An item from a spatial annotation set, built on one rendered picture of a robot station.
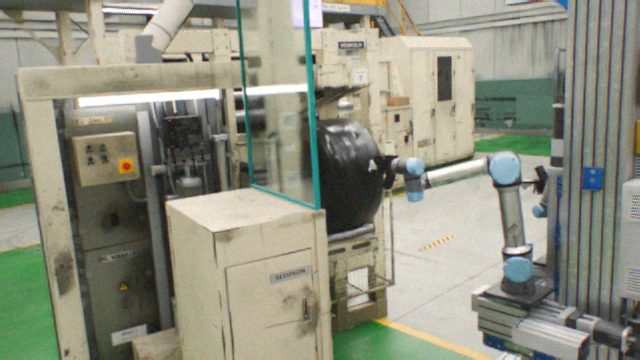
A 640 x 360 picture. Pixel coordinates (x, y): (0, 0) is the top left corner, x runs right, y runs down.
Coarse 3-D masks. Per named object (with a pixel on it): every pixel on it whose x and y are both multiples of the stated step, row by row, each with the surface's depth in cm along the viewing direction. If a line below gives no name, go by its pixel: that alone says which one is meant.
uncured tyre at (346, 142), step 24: (336, 120) 274; (336, 144) 257; (360, 144) 262; (336, 168) 255; (360, 168) 257; (336, 192) 256; (360, 192) 259; (384, 192) 272; (336, 216) 262; (360, 216) 268
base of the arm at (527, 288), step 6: (504, 276) 239; (504, 282) 238; (510, 282) 235; (522, 282) 233; (528, 282) 233; (534, 282) 236; (504, 288) 237; (510, 288) 235; (516, 288) 233; (522, 288) 234; (528, 288) 233; (534, 288) 234; (510, 294) 235; (516, 294) 233; (522, 294) 233; (528, 294) 233
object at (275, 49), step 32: (256, 0) 195; (288, 0) 174; (256, 32) 199; (288, 32) 177; (256, 64) 203; (288, 64) 181; (256, 96) 207; (288, 96) 184; (256, 128) 211; (288, 128) 187; (256, 160) 216; (288, 160) 191; (288, 192) 195
